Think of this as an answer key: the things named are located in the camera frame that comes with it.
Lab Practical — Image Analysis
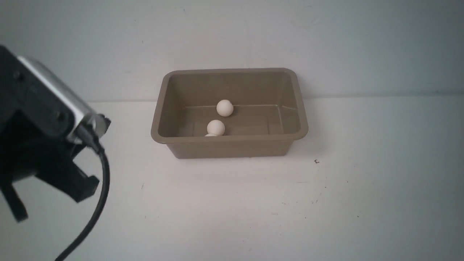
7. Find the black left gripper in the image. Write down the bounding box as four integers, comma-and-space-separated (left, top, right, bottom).
0, 46, 99, 222

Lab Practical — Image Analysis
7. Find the white ball with logo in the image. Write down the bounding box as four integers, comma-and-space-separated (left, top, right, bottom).
207, 120, 225, 136

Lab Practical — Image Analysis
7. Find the tan plastic bin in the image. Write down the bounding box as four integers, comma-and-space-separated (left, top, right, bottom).
151, 68, 308, 159

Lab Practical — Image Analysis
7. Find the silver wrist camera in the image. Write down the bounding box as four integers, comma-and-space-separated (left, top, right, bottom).
17, 56, 109, 144

